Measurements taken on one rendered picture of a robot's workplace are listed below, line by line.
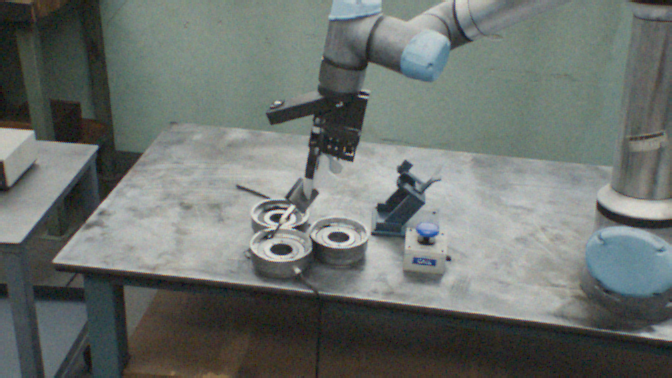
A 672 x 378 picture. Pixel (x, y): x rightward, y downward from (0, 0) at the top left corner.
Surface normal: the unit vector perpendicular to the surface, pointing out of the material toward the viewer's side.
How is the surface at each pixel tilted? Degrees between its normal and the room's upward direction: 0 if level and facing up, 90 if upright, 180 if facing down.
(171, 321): 0
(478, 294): 0
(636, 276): 97
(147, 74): 90
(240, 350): 0
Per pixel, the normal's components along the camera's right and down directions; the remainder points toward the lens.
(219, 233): 0.05, -0.88
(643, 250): -0.48, 0.50
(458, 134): -0.13, 0.47
